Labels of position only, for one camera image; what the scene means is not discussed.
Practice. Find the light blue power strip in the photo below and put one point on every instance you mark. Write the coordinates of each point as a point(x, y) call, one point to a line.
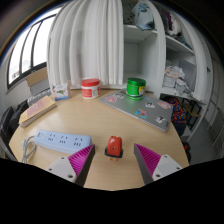
point(63, 140)

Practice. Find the green round tin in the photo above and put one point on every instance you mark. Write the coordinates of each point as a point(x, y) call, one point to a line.
point(135, 88)

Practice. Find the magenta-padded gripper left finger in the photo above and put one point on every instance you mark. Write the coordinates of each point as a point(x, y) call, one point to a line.
point(63, 168)

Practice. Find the yellow and pink book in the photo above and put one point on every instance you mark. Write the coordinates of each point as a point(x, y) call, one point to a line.
point(36, 110)

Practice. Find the small white printed box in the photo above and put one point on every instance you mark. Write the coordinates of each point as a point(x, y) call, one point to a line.
point(61, 91)

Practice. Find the grey laptop with stickers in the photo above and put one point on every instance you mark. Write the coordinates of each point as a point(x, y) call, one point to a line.
point(136, 108)

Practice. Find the white jar with red lid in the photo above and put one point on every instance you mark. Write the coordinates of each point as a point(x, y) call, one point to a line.
point(90, 90)

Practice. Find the white radiator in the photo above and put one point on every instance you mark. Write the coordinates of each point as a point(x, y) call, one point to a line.
point(38, 97)

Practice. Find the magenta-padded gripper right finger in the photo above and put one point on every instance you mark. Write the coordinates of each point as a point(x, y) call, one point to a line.
point(163, 165)

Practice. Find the brown cardboard box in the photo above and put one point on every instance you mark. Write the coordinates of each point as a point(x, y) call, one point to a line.
point(37, 78)

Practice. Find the white shelf unit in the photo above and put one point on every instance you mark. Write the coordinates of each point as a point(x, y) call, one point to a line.
point(180, 56)

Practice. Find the white curtain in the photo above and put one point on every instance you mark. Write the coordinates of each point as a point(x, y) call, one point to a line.
point(86, 43)

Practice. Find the orange charger block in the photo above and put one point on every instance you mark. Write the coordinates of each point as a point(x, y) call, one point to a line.
point(114, 146)

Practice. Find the colourful patterned bag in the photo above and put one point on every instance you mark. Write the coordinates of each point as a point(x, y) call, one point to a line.
point(178, 111)

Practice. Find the dark-framed window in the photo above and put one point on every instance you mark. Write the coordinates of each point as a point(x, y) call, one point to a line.
point(26, 50)

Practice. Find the black bag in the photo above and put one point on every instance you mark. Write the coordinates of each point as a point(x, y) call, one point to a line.
point(10, 123)

